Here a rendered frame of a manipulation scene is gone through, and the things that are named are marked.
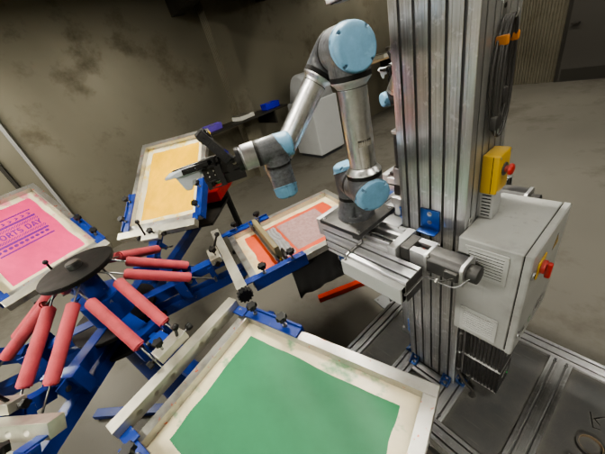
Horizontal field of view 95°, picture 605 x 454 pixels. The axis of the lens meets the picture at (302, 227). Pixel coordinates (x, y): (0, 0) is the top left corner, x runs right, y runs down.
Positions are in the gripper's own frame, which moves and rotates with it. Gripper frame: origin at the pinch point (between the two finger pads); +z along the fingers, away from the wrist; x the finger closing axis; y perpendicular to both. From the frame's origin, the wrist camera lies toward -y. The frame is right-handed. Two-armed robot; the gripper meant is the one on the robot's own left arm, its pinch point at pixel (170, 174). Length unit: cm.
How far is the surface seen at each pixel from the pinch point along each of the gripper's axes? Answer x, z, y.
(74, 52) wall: 389, 141, -145
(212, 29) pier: 444, -41, -143
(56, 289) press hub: 32, 69, 31
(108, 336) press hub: 34, 66, 62
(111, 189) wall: 391, 191, 30
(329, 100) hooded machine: 464, -203, 6
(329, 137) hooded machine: 466, -189, 71
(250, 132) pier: 468, -44, 18
